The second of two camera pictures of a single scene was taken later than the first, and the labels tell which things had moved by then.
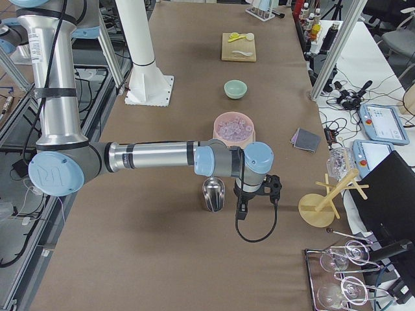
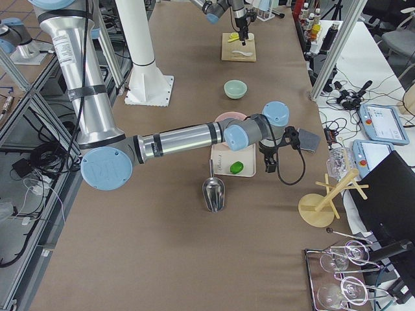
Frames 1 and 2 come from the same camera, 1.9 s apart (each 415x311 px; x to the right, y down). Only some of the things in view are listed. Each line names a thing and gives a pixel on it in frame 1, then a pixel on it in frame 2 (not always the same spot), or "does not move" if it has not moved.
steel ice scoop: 213,189 does not move
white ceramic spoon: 244,53 does not move
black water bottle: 329,38 does not move
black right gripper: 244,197 to 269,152
